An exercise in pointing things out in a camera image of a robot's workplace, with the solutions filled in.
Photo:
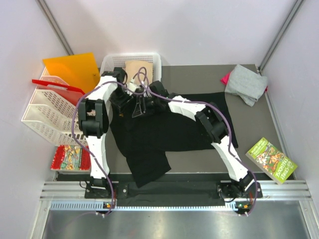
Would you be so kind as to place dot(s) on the black t shirt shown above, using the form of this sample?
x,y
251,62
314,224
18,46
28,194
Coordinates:
x,y
144,141

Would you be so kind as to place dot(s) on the red comic book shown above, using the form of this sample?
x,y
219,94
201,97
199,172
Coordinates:
x,y
71,158

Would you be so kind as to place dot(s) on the orange plastic folder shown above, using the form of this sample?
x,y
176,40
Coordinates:
x,y
80,70

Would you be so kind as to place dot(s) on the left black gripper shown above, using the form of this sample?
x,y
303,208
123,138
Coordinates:
x,y
121,104

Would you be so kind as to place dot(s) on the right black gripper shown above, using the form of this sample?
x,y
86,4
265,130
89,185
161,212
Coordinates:
x,y
139,109

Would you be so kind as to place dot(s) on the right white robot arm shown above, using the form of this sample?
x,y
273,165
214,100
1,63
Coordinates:
x,y
215,128

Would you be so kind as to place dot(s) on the green book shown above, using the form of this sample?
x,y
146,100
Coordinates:
x,y
271,161

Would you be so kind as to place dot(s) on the red plastic folder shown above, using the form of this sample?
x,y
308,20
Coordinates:
x,y
70,93

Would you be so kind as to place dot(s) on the white slotted cable duct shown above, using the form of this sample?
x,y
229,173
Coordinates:
x,y
105,207

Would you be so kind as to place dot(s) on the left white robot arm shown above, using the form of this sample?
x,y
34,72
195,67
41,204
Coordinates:
x,y
93,119

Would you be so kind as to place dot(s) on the folded pink t shirt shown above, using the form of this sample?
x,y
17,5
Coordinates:
x,y
224,80

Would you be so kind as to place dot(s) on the white file rack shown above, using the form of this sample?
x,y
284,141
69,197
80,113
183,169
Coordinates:
x,y
50,116

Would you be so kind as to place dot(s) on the white plastic basket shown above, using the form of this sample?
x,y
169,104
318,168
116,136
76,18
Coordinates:
x,y
132,62

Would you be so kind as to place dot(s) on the folded grey t shirt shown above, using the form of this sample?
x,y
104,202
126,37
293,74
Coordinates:
x,y
246,84

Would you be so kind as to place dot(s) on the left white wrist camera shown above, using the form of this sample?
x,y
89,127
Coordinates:
x,y
133,87

